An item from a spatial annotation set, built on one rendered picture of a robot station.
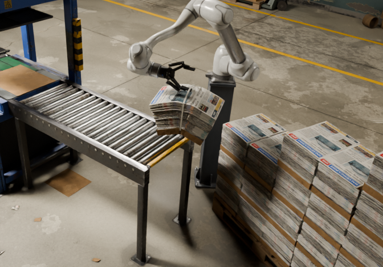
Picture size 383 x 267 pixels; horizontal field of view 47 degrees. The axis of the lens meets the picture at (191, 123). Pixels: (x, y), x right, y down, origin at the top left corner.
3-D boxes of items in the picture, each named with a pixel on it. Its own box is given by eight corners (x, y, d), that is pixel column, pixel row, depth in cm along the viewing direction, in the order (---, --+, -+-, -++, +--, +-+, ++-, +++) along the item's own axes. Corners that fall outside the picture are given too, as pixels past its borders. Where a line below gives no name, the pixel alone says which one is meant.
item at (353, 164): (358, 144, 269) (359, 142, 268) (399, 169, 249) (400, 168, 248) (316, 160, 250) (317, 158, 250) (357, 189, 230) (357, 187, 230)
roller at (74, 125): (115, 109, 343) (115, 104, 341) (69, 133, 309) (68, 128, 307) (111, 107, 346) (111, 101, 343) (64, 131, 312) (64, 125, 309)
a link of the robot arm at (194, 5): (180, 4, 286) (195, 9, 278) (198, -15, 290) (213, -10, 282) (187, 18, 296) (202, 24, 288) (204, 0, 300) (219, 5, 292)
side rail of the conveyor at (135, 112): (194, 149, 318) (195, 135, 311) (190, 152, 314) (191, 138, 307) (65, 90, 379) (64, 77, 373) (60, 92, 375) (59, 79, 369)
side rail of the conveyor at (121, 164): (149, 183, 281) (150, 168, 275) (143, 187, 277) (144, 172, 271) (15, 112, 342) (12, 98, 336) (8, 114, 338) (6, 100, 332)
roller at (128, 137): (154, 120, 323) (149, 120, 326) (109, 148, 289) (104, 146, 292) (155, 126, 325) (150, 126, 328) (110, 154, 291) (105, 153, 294)
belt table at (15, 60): (69, 86, 381) (68, 76, 376) (3, 114, 334) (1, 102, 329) (17, 63, 413) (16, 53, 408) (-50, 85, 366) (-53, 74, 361)
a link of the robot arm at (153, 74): (153, 72, 283) (162, 75, 282) (148, 78, 275) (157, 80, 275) (154, 59, 278) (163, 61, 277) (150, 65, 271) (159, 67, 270)
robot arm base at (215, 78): (204, 72, 355) (205, 66, 352) (232, 74, 357) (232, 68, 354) (206, 82, 340) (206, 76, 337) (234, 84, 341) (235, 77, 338)
